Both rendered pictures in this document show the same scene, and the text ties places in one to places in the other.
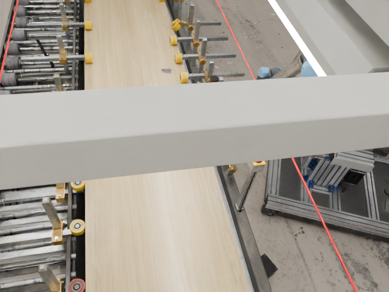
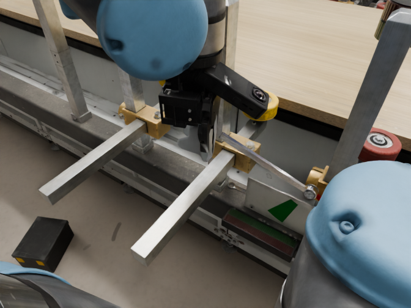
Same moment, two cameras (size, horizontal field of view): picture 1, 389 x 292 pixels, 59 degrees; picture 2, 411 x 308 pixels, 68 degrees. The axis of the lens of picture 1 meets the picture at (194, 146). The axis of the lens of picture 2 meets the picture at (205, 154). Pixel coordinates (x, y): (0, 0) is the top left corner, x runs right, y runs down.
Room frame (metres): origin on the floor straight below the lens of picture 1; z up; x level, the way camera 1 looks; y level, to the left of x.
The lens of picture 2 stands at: (2.03, -0.53, 1.28)
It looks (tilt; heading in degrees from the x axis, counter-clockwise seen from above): 43 degrees down; 142
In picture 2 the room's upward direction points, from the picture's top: straight up
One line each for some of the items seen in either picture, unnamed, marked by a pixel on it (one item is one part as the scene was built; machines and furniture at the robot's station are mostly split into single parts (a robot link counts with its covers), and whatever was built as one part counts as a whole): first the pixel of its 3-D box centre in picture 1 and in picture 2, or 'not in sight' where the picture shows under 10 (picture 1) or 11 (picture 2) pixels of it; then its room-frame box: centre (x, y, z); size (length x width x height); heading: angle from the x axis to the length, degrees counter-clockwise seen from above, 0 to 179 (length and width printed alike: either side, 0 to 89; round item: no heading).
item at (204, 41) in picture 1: (201, 63); not in sight; (2.36, 0.05, 0.90); 0.03 x 0.03 x 0.48; 18
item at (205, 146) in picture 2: not in sight; (205, 128); (1.73, -0.29, 0.98); 0.05 x 0.02 x 0.09; 128
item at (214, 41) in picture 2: not in sight; (196, 33); (1.71, -0.29, 1.12); 0.08 x 0.08 x 0.05
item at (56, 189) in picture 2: not in sight; (125, 139); (1.48, -0.34, 0.81); 0.43 x 0.03 x 0.04; 108
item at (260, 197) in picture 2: not in sight; (301, 219); (1.87, -0.14, 0.75); 0.26 x 0.01 x 0.10; 18
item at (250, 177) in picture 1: (246, 189); (59, 50); (1.16, -0.35, 0.93); 0.05 x 0.04 x 0.45; 18
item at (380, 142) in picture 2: not in sight; (369, 159); (1.89, 0.00, 0.85); 0.08 x 0.08 x 0.11
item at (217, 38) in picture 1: (200, 39); not in sight; (2.65, 0.09, 0.95); 0.50 x 0.04 x 0.04; 108
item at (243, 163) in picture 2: not in sight; (227, 147); (1.67, -0.18, 0.84); 0.13 x 0.06 x 0.05; 18
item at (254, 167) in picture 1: (256, 163); not in sight; (1.16, -0.35, 1.18); 0.07 x 0.07 x 0.08; 18
